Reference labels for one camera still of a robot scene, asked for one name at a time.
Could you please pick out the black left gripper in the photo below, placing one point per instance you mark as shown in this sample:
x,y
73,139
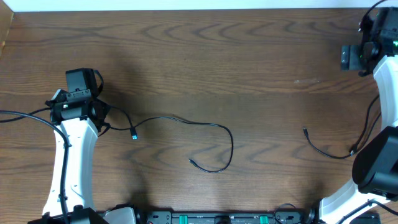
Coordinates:
x,y
78,94

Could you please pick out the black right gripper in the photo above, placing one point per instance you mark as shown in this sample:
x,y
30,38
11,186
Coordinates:
x,y
350,57

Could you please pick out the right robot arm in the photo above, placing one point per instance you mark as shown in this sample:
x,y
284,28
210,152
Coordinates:
x,y
374,172

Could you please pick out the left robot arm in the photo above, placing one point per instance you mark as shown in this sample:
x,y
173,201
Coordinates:
x,y
78,115

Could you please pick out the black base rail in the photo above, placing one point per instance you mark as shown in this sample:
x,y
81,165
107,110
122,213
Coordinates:
x,y
126,213

